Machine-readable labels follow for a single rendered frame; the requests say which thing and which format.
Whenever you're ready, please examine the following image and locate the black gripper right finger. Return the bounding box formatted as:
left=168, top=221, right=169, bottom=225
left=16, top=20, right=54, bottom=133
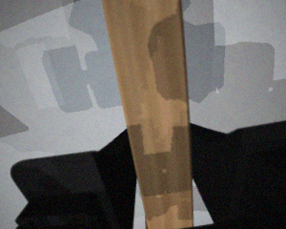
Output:
left=191, top=121, right=286, bottom=223

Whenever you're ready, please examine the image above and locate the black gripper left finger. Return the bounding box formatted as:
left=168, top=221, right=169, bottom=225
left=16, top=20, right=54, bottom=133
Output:
left=10, top=129, right=137, bottom=229

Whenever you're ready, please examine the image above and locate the wooden side rail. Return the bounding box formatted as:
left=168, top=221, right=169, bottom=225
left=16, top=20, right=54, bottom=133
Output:
left=101, top=0, right=194, bottom=229

